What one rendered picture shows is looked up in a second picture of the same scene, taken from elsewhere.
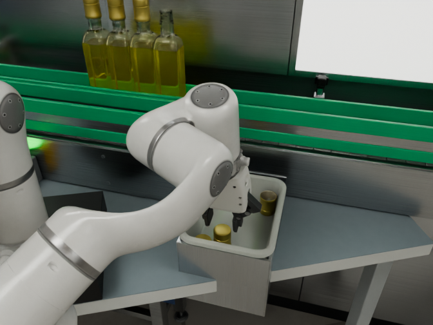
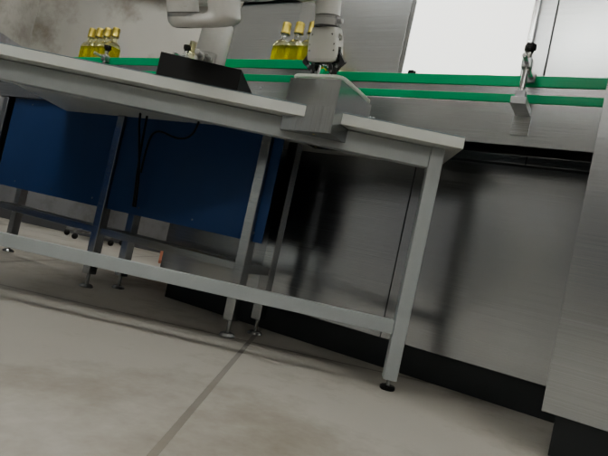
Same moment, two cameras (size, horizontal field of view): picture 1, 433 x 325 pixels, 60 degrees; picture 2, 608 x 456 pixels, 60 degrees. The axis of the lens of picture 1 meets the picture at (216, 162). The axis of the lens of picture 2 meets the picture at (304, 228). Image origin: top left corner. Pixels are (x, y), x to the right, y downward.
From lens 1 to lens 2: 1.45 m
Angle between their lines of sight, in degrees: 39
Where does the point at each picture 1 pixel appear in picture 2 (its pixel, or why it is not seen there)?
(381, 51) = (453, 66)
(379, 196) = (436, 126)
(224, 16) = (361, 51)
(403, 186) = (451, 115)
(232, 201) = (329, 47)
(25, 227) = (216, 46)
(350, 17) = (435, 47)
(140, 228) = not seen: outside the picture
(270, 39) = (386, 62)
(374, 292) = (426, 201)
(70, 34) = not seen: hidden behind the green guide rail
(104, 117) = (270, 64)
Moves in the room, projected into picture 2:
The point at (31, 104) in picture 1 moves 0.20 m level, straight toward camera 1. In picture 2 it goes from (231, 61) to (237, 44)
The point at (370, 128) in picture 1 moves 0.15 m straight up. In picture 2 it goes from (432, 78) to (441, 32)
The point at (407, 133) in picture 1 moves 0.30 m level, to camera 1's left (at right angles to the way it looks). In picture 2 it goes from (454, 79) to (358, 67)
